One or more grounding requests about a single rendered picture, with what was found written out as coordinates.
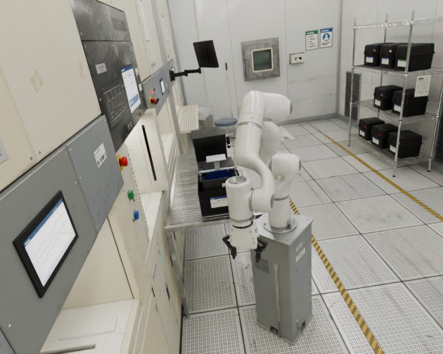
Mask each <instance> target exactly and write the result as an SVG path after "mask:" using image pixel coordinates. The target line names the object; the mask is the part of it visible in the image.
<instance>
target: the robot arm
mask: <svg viewBox="0 0 443 354"><path fill-rule="evenodd" d="M292 111H293V106H292V103H291V101H290V100H289V99H288V98H287V97H285V96H283V95H280V94H276V93H263V92H259V91H250V92H248V93H247V94H246V95H245V96H244V97H243V99H242V101H241V103H240V105H239V107H238V125H237V130H236V140H235V145H234V151H233V160H234V162H235V163H236V164H237V165H239V166H242V167H245V168H248V169H251V170H253V171H255V172H257V173H258V174H259V176H260V178H261V181H262V184H261V188H260V189H254V188H252V187H251V182H250V179H249V178H248V177H245V176H234V177H231V178H229V179H228V180H227V181H226V182H225V186H226V196H227V201H228V207H229V217H230V230H229V235H227V236H224V237H223V238H222V240H223V241H224V243H225V245H226V246H227V247H228V248H229V250H231V255H232V257H233V259H235V257H236V255H237V252H236V247H240V248H246V249H254V250H255V251H256V261H257V263H259V260H261V258H262V255H261V252H262V251H264V249H265V248H266V247H267V245H268V242H266V241H265V240H263V239H262V238H260V237H259V232H258V229H257V224H256V222H255V220H253V219H255V215H254V211H256V212H268V213H269V216H267V217H266V218H265V219H264V220H263V226H264V229H266V230H267V231H269V232H272V233H276V234H283V233H287V232H291V231H292V230H294V229H295V228H296V226H297V221H296V219H295V218H294V217H292V216H291V215H290V184H291V182H292V181H293V180H294V178H295V177H296V176H297V175H298V173H299V172H300V170H301V166H302V163H301V160H300V158H299V157H298V156H297V155H294V154H289V153H277V152H278V151H279V150H280V148H281V133H280V130H279V128H278V127H277V125H275V124H274V123H273V122H279V121H283V120H285V119H287V118H289V116H290V115H291V113H292ZM260 144H261V151H260V152H259V145H260ZM274 176H280V177H282V178H280V179H278V180H276V181H275V180H274ZM228 239H230V241H228ZM258 242H259V243H260V244H262V246H259V244H258Z"/></svg>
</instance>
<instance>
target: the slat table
mask: <svg viewBox="0 0 443 354"><path fill-rule="evenodd" d="M226 150H227V156H228V157H231V158H232V160H233V151H234V147H231V148H227V149H226ZM233 162H234V161H233ZM234 164H235V165H236V167H237V170H238V172H239V175H240V176H245V177H248V175H247V173H246V170H245V167H242V166H239V165H237V164H236V163H235V162H234ZM197 175H198V165H197V161H196V158H195V153H191V154H186V155H177V156H176V161H175V165H174V174H173V179H172V186H171V191H170V196H169V204H168V209H167V217H166V221H165V234H166V237H167V242H168V245H169V251H170V254H175V257H176V251H175V248H174V242H173V239H172V233H171V232H173V231H178V230H184V253H183V265H182V277H181V273H180V269H179V264H178V260H177V257H176V260H172V263H173V266H174V272H175V275H176V280H177V284H178V287H179V293H180V296H181V301H182V304H183V307H184V313H185V315H186V318H189V317H190V315H189V309H188V304H187V300H186V295H185V291H184V286H185V269H186V236H187V229H192V228H201V227H206V226H211V225H220V224H225V223H230V217H229V214H224V215H221V214H219V216H217V215H214V216H210V217H207V216H204V217H205V218H203V216H201V215H202V214H201V210H200V205H199V203H200V202H199V198H198V195H197V194H198V191H196V190H198V184H197V183H198V177H197ZM196 182H197V183H196ZM187 188H188V189H187ZM182 189H183V190H182ZM194 189H195V190H194ZM194 192H195V193H194ZM177 193H178V194H177ZM175 195H176V196H175ZM188 195H189V196H188ZM183 196H184V197H183ZM196 196H197V197H196ZM182 198H183V199H182ZM195 198H196V199H195ZM181 200H182V201H181ZM194 200H195V201H194ZM176 201H177V202H176ZM180 202H181V203H180ZM194 202H195V203H194ZM175 203H176V204H175ZM180 204H181V205H180ZM194 204H195V205H194ZM175 205H176V206H175ZM175 207H176V208H175ZM175 209H177V210H175ZM176 211H178V212H176ZM192 211H194V212H192ZM253 212H256V211H253ZM183 213H184V214H183ZM199 213H200V214H199ZM172 214H175V215H172ZM184 215H185V216H184ZM254 215H255V219H258V218H259V217H260V216H262V215H263V213H262V212H256V213H254ZM175 216H176V217H175ZM192 216H193V217H192ZM225 216H228V217H225ZM220 217H223V218H220ZM177 218H178V219H177ZM194 218H195V219H194ZM211 218H213V219H211ZM172 219H174V220H172ZM206 219H209V220H206ZM184 220H185V221H184ZM202 220H204V221H202ZM175 221H176V222H175ZM191 221H195V222H191ZM177 223H180V224H177ZM172 224H176V225H172Z"/></svg>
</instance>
